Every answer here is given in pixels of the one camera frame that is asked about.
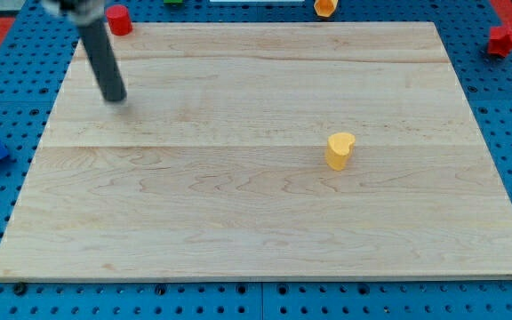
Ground red star block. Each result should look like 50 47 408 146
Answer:
487 25 512 58

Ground light wooden board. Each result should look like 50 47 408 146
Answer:
0 22 512 283

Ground red cylinder block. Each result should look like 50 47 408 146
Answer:
105 4 132 36

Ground yellow hexagon block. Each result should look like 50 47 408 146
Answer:
313 0 339 18

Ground yellow heart block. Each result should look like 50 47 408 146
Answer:
324 132 356 171

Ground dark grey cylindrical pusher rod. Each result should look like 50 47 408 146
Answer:
77 19 127 102

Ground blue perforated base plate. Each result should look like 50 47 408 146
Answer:
0 1 512 319

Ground silver metal rod mount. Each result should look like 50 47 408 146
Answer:
41 0 106 25

